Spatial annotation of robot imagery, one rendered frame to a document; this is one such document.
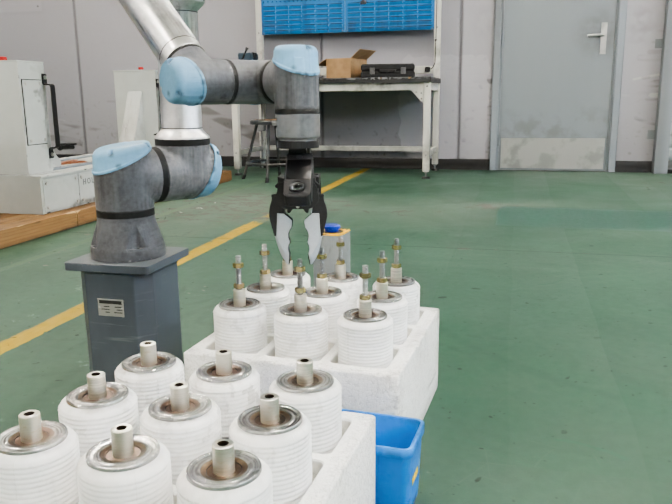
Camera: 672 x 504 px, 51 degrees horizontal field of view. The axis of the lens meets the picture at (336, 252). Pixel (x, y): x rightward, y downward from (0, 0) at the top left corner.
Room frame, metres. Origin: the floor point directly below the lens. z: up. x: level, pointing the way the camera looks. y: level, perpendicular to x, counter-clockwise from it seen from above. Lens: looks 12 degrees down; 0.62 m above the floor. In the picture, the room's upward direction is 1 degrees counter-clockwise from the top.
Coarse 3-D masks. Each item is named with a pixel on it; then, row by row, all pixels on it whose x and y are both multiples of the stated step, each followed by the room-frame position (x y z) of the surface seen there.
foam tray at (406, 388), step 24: (432, 312) 1.40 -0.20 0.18; (408, 336) 1.25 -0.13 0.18; (432, 336) 1.35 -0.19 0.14; (192, 360) 1.17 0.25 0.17; (240, 360) 1.14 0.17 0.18; (264, 360) 1.13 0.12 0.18; (288, 360) 1.13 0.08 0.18; (336, 360) 1.16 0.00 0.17; (408, 360) 1.13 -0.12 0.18; (432, 360) 1.36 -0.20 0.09; (264, 384) 1.13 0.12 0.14; (360, 384) 1.08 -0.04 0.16; (384, 384) 1.06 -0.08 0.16; (408, 384) 1.13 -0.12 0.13; (432, 384) 1.36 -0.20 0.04; (360, 408) 1.08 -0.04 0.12; (384, 408) 1.06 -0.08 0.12; (408, 408) 1.13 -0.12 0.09
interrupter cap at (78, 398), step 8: (112, 384) 0.86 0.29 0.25; (120, 384) 0.86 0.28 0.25; (72, 392) 0.84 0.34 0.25; (80, 392) 0.84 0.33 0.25; (112, 392) 0.84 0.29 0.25; (120, 392) 0.83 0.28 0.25; (128, 392) 0.84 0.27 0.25; (72, 400) 0.81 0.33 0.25; (80, 400) 0.81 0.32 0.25; (88, 400) 0.82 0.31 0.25; (96, 400) 0.82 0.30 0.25; (104, 400) 0.81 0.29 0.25; (112, 400) 0.81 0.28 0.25; (120, 400) 0.81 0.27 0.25; (80, 408) 0.79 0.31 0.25; (88, 408) 0.79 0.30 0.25; (96, 408) 0.79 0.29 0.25
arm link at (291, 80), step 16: (288, 48) 1.17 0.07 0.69; (304, 48) 1.17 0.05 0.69; (272, 64) 1.21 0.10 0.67; (288, 64) 1.17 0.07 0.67; (304, 64) 1.17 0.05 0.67; (272, 80) 1.19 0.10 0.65; (288, 80) 1.17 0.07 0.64; (304, 80) 1.17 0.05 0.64; (272, 96) 1.21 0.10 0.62; (288, 96) 1.17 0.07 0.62; (304, 96) 1.17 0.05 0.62; (288, 112) 1.17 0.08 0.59; (304, 112) 1.17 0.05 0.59
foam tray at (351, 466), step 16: (352, 416) 0.91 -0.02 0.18; (368, 416) 0.91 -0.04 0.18; (352, 432) 0.87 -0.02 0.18; (368, 432) 0.88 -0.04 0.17; (336, 448) 0.82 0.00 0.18; (352, 448) 0.82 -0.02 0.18; (368, 448) 0.88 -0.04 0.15; (320, 464) 0.79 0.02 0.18; (336, 464) 0.78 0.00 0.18; (352, 464) 0.81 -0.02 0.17; (368, 464) 0.88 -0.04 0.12; (320, 480) 0.75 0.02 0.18; (336, 480) 0.75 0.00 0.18; (352, 480) 0.81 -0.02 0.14; (368, 480) 0.88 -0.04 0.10; (176, 496) 0.72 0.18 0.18; (304, 496) 0.71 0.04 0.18; (320, 496) 0.71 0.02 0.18; (336, 496) 0.74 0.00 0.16; (352, 496) 0.81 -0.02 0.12; (368, 496) 0.88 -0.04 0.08
